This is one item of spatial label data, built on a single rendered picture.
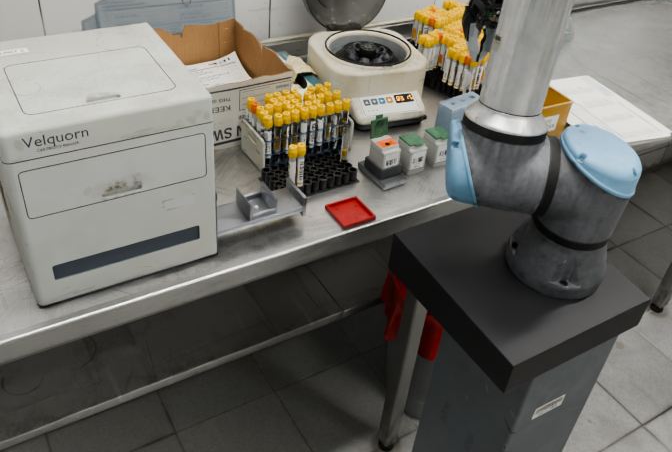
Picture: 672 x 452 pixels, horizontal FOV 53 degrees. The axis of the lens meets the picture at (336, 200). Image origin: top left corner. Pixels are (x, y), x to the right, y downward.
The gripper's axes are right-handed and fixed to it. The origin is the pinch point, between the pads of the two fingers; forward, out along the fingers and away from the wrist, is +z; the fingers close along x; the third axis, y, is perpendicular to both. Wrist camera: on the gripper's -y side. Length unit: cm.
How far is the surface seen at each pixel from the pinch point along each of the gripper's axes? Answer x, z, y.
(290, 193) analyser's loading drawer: -42, 11, 31
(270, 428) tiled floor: -45, 103, 19
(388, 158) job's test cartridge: -22.8, 10.1, 22.8
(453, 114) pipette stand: -7.1, 7.6, 11.4
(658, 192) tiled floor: 134, 110, -86
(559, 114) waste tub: 17.9, 9.8, 8.9
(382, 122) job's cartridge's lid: -23.5, 5.3, 17.5
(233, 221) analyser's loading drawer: -53, 11, 39
